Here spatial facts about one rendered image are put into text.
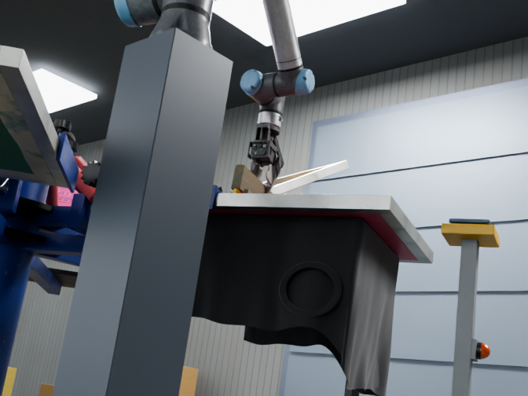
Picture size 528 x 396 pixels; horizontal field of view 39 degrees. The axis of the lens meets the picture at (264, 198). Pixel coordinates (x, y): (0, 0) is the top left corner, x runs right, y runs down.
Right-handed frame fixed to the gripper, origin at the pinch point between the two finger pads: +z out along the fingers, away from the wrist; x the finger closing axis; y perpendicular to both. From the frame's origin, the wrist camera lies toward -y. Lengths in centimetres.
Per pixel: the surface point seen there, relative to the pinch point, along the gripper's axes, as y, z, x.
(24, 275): -2, 31, -87
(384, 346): -17, 42, 39
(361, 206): 29, 13, 41
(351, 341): 18, 46, 39
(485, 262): -278, -45, 34
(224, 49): -265, -204, -173
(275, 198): 29.1, 11.6, 17.5
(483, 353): 13, 45, 70
